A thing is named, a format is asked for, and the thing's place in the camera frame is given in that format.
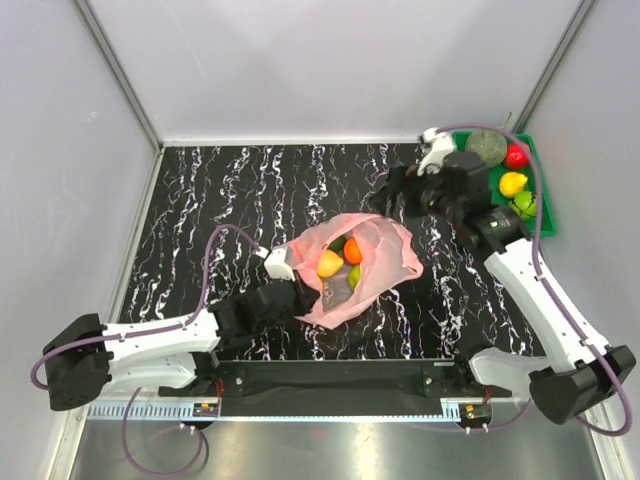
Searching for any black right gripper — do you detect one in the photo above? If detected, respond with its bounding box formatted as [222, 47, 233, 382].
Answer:
[370, 161, 464, 224]

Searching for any pale yellow round fruit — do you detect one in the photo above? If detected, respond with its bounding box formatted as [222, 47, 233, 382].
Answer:
[316, 249, 344, 279]

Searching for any yellow lemon fruit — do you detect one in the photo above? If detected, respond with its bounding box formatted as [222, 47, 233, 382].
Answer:
[498, 171, 528, 199]

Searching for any pink plastic bag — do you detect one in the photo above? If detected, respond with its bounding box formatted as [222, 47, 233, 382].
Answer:
[286, 213, 423, 329]

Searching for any orange fruit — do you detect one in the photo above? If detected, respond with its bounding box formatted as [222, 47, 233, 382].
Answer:
[343, 237, 363, 265]

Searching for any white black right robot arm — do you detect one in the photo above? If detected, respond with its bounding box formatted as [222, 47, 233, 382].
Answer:
[370, 152, 636, 436]

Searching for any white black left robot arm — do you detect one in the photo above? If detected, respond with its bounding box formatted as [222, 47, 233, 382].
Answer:
[32, 280, 320, 412]

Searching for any green cracked ball fruit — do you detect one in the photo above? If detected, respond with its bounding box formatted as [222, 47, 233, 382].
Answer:
[509, 191, 537, 221]

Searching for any lime green fruit in bag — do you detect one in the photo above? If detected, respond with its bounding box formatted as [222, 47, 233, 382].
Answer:
[347, 265, 361, 290]

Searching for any dark green fruit in bag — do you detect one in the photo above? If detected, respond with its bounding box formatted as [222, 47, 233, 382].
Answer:
[327, 235, 347, 252]

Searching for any green plastic tray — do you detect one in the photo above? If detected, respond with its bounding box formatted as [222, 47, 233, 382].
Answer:
[452, 130, 559, 242]

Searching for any grey green melon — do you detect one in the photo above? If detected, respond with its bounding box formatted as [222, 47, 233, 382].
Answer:
[465, 129, 508, 168]

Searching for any red apple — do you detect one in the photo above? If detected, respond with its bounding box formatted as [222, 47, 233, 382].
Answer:
[503, 143, 530, 170]

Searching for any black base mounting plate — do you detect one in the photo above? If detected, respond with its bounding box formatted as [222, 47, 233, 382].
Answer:
[158, 359, 511, 419]

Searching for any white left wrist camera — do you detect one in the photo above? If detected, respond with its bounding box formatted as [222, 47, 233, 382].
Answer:
[256, 246, 295, 282]

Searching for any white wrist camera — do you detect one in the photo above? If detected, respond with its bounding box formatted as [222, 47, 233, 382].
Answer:
[417, 127, 457, 176]
[256, 246, 295, 282]

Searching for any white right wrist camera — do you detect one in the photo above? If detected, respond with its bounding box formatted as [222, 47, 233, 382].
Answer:
[417, 127, 457, 176]

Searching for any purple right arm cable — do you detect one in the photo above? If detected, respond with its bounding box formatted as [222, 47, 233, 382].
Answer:
[437, 122, 634, 437]

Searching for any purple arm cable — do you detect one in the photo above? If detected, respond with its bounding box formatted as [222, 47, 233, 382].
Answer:
[437, 122, 634, 437]
[30, 223, 261, 476]

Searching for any aluminium rail frame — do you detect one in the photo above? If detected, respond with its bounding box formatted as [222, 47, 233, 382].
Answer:
[47, 359, 631, 480]

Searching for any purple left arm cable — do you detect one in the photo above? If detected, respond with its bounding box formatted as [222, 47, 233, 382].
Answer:
[30, 223, 261, 476]

